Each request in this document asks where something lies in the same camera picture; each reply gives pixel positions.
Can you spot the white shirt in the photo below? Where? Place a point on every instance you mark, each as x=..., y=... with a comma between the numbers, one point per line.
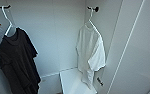
x=89, y=53

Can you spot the white wardrobe door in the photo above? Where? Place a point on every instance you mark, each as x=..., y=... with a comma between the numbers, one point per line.
x=137, y=50

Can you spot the white wardrobe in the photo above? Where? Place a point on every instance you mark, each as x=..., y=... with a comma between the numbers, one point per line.
x=57, y=33

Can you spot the white wardrobe shelf bench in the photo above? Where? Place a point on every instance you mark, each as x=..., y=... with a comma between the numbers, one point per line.
x=71, y=81

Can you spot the dark wardrobe fitting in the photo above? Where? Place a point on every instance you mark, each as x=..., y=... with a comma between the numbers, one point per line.
x=99, y=81

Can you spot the black garment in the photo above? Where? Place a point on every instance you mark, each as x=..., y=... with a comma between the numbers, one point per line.
x=19, y=60

